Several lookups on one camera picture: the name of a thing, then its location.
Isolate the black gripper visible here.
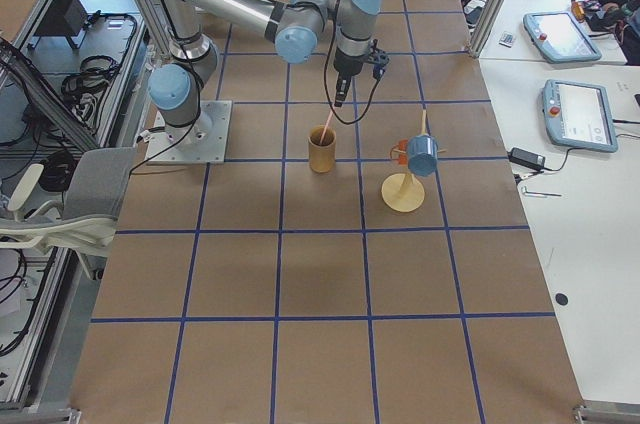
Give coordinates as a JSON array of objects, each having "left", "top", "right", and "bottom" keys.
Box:
[{"left": 333, "top": 48, "right": 367, "bottom": 107}]

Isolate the pink chopstick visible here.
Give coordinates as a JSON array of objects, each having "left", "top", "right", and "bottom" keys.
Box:
[{"left": 319, "top": 109, "right": 333, "bottom": 145}]

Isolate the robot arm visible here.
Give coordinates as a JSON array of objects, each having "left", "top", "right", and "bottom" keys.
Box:
[{"left": 166, "top": 0, "right": 389, "bottom": 107}]

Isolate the bamboo cylinder holder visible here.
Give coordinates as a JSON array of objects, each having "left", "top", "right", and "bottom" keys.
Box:
[{"left": 308, "top": 125, "right": 336, "bottom": 174}]

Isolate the orange mug on tree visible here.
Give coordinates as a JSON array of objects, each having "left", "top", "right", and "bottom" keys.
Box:
[{"left": 390, "top": 139, "right": 408, "bottom": 166}]

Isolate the blue mug on tree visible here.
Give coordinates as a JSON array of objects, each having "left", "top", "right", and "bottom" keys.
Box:
[{"left": 406, "top": 134, "right": 438, "bottom": 177}]

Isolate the wooden mug tree stand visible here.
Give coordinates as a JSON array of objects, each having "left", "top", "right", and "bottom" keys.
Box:
[{"left": 381, "top": 109, "right": 431, "bottom": 213}]

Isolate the remote control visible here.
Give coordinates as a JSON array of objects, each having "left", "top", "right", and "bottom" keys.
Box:
[{"left": 499, "top": 32, "right": 516, "bottom": 48}]

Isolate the black power adapter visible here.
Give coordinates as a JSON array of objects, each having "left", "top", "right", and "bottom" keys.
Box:
[{"left": 508, "top": 147, "right": 546, "bottom": 171}]

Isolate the allen key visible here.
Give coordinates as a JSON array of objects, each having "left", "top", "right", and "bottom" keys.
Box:
[{"left": 521, "top": 186, "right": 561, "bottom": 198}]

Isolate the teach pendant far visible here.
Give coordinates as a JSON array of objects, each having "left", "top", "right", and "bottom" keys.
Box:
[{"left": 522, "top": 11, "right": 601, "bottom": 63}]

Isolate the teach pendant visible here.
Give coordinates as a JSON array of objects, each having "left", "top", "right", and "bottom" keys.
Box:
[
  {"left": 522, "top": 11, "right": 601, "bottom": 63},
  {"left": 541, "top": 79, "right": 618, "bottom": 153}
]

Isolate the teach pendant near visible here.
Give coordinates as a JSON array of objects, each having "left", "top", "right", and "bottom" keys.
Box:
[{"left": 541, "top": 79, "right": 618, "bottom": 153}]

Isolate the grey office chair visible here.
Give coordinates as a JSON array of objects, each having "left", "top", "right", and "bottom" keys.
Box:
[{"left": 1, "top": 147, "right": 136, "bottom": 280}]

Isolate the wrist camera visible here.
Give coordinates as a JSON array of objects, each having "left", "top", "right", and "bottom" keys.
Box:
[{"left": 366, "top": 46, "right": 389, "bottom": 82}]

